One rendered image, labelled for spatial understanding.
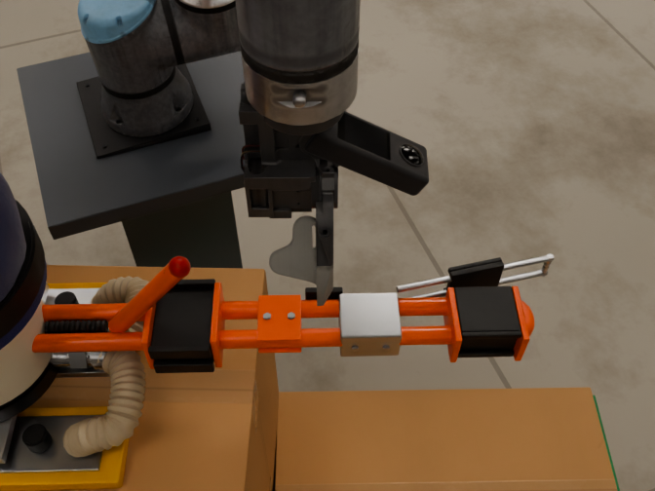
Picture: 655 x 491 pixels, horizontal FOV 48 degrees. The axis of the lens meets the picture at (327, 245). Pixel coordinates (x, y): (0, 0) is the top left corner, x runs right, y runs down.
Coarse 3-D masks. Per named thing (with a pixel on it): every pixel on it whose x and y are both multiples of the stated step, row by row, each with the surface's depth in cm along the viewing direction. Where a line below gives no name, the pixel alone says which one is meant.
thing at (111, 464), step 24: (48, 408) 92; (72, 408) 92; (96, 408) 92; (24, 432) 87; (48, 432) 90; (24, 456) 88; (48, 456) 88; (72, 456) 88; (96, 456) 88; (120, 456) 89; (0, 480) 87; (24, 480) 87; (48, 480) 87; (72, 480) 87; (96, 480) 87; (120, 480) 87
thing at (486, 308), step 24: (456, 288) 87; (480, 288) 87; (504, 288) 87; (456, 312) 85; (480, 312) 85; (504, 312) 85; (456, 336) 83; (480, 336) 84; (504, 336) 84; (528, 336) 83
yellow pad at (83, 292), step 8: (56, 288) 103; (64, 288) 103; (72, 288) 103; (80, 288) 103; (88, 288) 103; (96, 288) 103; (48, 296) 102; (56, 296) 102; (64, 296) 99; (72, 296) 99; (80, 296) 102; (88, 296) 102; (48, 304) 101; (56, 304) 98
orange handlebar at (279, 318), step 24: (48, 312) 87; (72, 312) 87; (96, 312) 87; (240, 312) 87; (264, 312) 86; (288, 312) 86; (312, 312) 87; (336, 312) 88; (408, 312) 88; (432, 312) 88; (528, 312) 87; (48, 336) 85; (72, 336) 85; (96, 336) 85; (120, 336) 85; (240, 336) 85; (264, 336) 84; (288, 336) 84; (312, 336) 85; (336, 336) 85; (408, 336) 85; (432, 336) 85
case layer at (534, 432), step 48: (288, 432) 135; (336, 432) 135; (384, 432) 135; (432, 432) 135; (480, 432) 135; (528, 432) 135; (576, 432) 135; (288, 480) 130; (336, 480) 130; (384, 480) 130; (432, 480) 130; (480, 480) 130; (528, 480) 130; (576, 480) 130
